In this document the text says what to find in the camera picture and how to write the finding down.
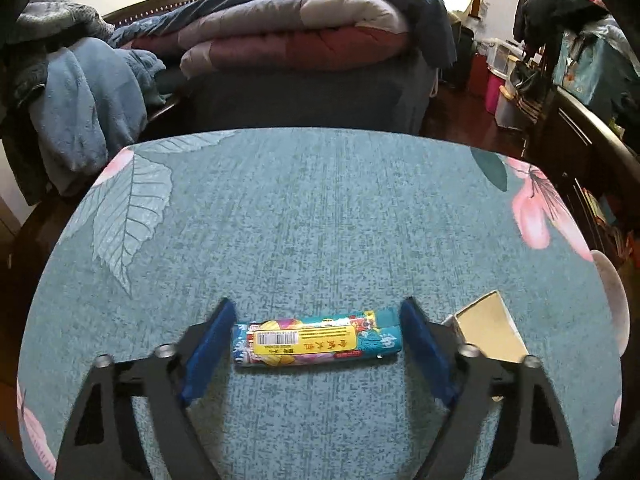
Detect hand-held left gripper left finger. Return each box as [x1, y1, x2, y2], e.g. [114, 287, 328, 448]
[52, 297, 238, 480]

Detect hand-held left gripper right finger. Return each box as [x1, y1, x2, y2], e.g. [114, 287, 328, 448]
[399, 296, 581, 480]

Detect small cardboard box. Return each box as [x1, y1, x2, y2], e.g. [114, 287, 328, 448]
[441, 290, 530, 363]

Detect colourful snack wrapper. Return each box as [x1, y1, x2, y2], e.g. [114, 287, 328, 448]
[231, 310, 403, 368]

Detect pale pink trash bin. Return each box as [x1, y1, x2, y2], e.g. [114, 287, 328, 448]
[592, 250, 631, 356]

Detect teal floral tablecloth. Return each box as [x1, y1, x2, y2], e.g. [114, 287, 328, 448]
[15, 129, 626, 480]

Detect white plastic storage box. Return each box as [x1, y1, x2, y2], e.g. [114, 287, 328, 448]
[495, 85, 532, 129]

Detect dark wooden dresser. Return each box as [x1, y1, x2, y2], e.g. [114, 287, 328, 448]
[524, 85, 640, 273]

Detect pink plastic bin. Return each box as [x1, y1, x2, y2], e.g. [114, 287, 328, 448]
[484, 72, 507, 111]

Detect light blue fleece blanket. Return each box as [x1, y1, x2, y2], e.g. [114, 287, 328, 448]
[27, 40, 167, 196]

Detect bed with grey sheet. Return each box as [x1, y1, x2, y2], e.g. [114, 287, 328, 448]
[150, 52, 440, 137]

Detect pink and white storage bins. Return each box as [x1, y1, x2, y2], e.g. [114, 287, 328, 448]
[487, 39, 527, 78]

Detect folded pink and grey quilt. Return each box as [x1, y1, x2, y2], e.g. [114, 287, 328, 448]
[122, 0, 417, 79]

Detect dark wooden headboard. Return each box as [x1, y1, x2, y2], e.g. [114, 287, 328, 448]
[100, 0, 236, 28]

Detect black hanging coat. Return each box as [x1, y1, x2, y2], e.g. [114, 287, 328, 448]
[512, 0, 611, 47]

